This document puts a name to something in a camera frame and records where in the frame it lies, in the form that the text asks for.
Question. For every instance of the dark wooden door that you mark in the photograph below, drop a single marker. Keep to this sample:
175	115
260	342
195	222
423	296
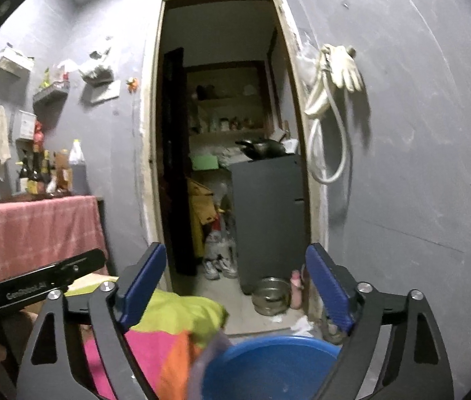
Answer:
173	154

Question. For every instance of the crumpled white paper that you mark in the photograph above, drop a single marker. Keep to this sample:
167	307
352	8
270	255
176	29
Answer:
305	326

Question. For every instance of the multicolour patchwork blanket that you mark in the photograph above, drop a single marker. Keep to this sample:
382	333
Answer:
160	312

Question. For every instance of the hanging white plastic bag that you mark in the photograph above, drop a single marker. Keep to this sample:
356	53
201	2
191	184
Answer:
95	64

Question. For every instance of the grey wall shelf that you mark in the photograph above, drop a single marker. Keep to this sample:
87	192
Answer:
50	96

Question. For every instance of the blue plastic basin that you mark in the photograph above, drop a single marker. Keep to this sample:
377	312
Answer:
273	371

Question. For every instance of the green box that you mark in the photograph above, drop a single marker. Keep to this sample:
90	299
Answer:
205	161

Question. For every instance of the metal bowl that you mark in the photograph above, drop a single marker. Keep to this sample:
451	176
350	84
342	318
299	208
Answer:
270	296

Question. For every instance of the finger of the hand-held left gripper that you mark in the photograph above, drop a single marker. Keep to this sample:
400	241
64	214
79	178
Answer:
31	283

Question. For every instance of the yellow cardboard box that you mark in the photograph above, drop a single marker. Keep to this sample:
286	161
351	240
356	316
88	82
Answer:
200	212

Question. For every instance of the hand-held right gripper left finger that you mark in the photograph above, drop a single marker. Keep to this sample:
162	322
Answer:
143	283

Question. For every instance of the pale wooden door frame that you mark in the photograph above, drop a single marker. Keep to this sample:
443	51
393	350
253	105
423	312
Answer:
148	133

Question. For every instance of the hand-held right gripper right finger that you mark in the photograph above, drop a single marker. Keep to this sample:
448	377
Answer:
329	287

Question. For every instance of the pink plastic bottle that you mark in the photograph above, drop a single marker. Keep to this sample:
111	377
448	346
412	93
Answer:
296	287

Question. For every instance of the white work gloves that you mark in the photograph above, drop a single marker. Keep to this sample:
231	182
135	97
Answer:
345	71

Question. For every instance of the large dark liquid jug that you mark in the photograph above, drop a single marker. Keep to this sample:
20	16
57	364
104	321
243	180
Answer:
78	171

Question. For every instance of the wooden shelf unit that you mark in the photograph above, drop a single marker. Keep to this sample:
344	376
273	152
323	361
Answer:
227	104

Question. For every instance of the white wall basket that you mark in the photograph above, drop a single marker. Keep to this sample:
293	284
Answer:
10	64

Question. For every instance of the row of condiment bottles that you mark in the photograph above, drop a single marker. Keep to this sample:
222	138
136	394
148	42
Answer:
35	175

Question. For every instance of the pink checkered tablecloth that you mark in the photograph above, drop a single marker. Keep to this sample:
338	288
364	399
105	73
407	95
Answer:
43	225

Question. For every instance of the dark grey cabinet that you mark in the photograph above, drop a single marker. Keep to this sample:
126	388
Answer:
268	216

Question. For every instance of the black wok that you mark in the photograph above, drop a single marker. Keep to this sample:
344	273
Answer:
262	148

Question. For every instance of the white plastic bags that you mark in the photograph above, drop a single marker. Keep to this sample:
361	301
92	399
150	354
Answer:
218	237

